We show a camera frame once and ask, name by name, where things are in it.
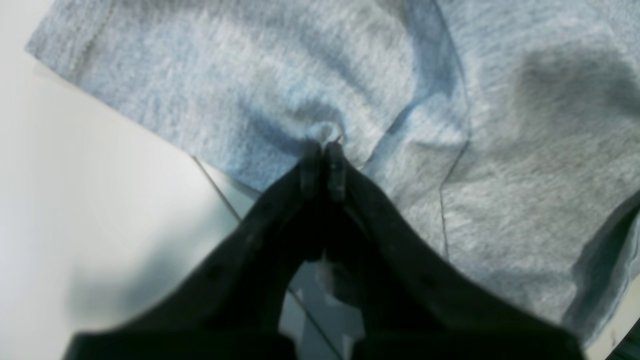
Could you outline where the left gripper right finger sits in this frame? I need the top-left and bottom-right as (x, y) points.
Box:
(325, 142), (585, 360)

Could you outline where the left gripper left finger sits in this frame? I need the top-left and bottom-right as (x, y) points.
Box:
(64, 142), (322, 360)

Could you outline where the grey t-shirt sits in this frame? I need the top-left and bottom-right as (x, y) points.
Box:
(25, 0), (640, 346)

